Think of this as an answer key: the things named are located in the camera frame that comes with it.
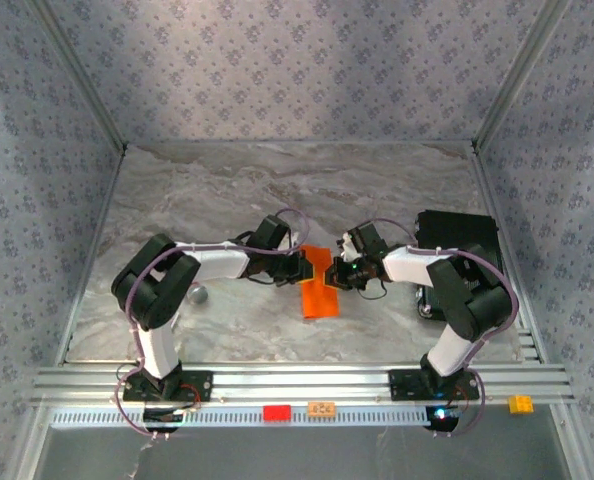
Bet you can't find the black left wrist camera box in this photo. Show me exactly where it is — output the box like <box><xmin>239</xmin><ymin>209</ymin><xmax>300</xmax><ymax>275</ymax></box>
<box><xmin>252</xmin><ymin>214</ymin><xmax>292</xmax><ymax>250</ymax></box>

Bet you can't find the black ribbed tray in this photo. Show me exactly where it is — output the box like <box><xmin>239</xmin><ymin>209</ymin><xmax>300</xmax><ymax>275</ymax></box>
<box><xmin>415</xmin><ymin>209</ymin><xmax>509</xmax><ymax>286</ymax></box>

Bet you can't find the small black silver object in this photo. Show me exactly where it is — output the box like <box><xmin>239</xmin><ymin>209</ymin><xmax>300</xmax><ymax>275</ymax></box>
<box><xmin>415</xmin><ymin>287</ymin><xmax>436</xmax><ymax>320</ymax></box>

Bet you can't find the red toy brick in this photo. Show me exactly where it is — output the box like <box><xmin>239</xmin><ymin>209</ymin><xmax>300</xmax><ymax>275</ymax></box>
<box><xmin>262</xmin><ymin>404</ymin><xmax>293</xmax><ymax>423</ymax></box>

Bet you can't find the white slotted cable duct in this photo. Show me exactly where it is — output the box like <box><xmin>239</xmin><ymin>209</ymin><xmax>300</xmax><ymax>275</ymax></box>
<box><xmin>49</xmin><ymin>405</ymin><xmax>433</xmax><ymax>429</ymax></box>

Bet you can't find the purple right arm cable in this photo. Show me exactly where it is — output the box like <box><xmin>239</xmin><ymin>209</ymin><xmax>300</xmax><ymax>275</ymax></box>
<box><xmin>364</xmin><ymin>217</ymin><xmax>521</xmax><ymax>439</ymax></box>

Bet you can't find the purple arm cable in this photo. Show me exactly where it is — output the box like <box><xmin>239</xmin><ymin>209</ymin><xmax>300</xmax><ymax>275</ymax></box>
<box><xmin>364</xmin><ymin>217</ymin><xmax>521</xmax><ymax>439</ymax></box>
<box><xmin>114</xmin><ymin>207</ymin><xmax>311</xmax><ymax>441</ymax></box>

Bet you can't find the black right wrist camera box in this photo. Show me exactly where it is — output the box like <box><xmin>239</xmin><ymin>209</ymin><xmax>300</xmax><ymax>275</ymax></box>
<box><xmin>337</xmin><ymin>221</ymin><xmax>389</xmax><ymax>261</ymax></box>

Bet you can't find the aluminium mounting rail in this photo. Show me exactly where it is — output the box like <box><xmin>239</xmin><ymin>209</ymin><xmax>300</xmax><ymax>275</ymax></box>
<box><xmin>29</xmin><ymin>363</ymin><xmax>576</xmax><ymax>407</ymax></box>

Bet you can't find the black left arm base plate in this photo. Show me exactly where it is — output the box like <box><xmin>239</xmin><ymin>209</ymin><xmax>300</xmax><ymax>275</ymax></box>
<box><xmin>121</xmin><ymin>370</ymin><xmax>214</xmax><ymax>403</ymax></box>

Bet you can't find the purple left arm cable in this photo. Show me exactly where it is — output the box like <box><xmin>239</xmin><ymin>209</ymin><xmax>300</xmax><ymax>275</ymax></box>
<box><xmin>114</xmin><ymin>207</ymin><xmax>311</xmax><ymax>441</ymax></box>

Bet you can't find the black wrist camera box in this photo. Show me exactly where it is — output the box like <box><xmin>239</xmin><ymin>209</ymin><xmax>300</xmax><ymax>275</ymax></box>
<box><xmin>252</xmin><ymin>214</ymin><xmax>292</xmax><ymax>250</ymax></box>
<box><xmin>337</xmin><ymin>221</ymin><xmax>389</xmax><ymax>261</ymax></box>

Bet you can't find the yellow toy brick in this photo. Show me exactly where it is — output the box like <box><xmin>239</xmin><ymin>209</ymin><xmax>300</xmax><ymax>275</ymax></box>
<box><xmin>507</xmin><ymin>394</ymin><xmax>535</xmax><ymax>415</ymax></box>

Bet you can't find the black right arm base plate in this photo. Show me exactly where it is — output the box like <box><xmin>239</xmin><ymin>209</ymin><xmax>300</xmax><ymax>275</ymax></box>
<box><xmin>387</xmin><ymin>368</ymin><xmax>481</xmax><ymax>402</ymax></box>

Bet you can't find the aluminium frame post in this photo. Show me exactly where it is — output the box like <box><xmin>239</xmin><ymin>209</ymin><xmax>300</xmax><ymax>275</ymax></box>
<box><xmin>471</xmin><ymin>0</ymin><xmax>571</xmax><ymax>151</ymax></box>

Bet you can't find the orange cloth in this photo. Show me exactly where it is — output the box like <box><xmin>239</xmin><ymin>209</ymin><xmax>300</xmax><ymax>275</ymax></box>
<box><xmin>299</xmin><ymin>243</ymin><xmax>340</xmax><ymax>320</ymax></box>

